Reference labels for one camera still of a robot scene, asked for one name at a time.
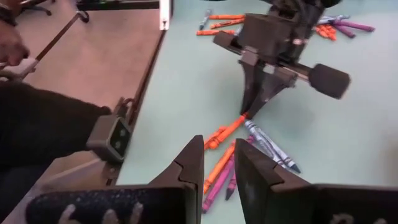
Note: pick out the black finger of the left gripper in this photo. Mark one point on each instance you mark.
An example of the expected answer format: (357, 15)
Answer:
(252, 81)
(273, 82)

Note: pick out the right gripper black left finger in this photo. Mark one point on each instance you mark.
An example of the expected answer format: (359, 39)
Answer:
(191, 161)

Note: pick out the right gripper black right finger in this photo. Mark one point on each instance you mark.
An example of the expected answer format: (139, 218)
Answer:
(252, 180)

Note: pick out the blue crayon teal wax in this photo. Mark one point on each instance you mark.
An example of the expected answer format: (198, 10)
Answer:
(262, 150)

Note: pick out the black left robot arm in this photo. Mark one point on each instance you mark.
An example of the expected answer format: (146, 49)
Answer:
(311, 2)

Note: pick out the green table mat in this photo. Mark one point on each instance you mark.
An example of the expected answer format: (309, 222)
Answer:
(342, 140)

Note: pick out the person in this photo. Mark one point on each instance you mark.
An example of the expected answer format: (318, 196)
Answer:
(37, 124)

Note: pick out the white handheld device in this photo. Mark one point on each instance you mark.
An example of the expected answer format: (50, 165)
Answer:
(21, 70)

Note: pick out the person's hand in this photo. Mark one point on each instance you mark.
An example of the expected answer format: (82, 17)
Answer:
(12, 46)

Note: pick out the black table edge frame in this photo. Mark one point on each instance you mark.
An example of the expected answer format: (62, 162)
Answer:
(150, 77)

